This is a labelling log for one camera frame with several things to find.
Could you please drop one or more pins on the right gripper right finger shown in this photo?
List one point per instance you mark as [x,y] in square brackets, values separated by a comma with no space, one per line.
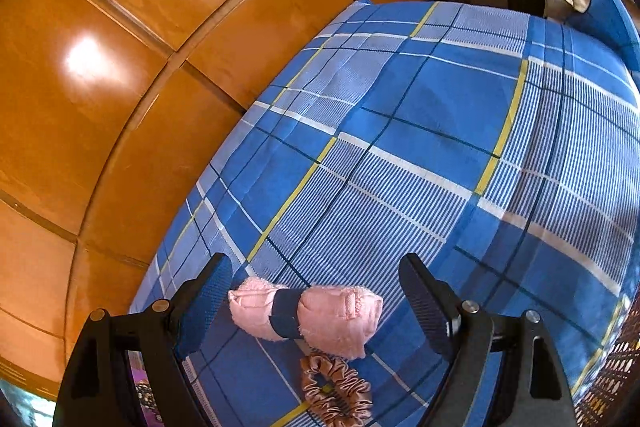
[531,388]

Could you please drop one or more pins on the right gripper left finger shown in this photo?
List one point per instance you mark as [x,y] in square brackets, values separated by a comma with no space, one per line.
[97,388]

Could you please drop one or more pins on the blue plaid bedsheet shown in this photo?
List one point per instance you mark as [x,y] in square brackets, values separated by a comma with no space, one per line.
[499,147]

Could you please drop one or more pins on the purple snack carton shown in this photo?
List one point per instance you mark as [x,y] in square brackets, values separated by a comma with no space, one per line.
[143,390]

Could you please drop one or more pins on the brown satin scrunchie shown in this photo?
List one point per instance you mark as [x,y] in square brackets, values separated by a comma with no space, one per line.
[335,392]

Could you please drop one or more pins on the pink towel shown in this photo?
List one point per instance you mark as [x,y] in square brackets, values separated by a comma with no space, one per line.
[337,320]

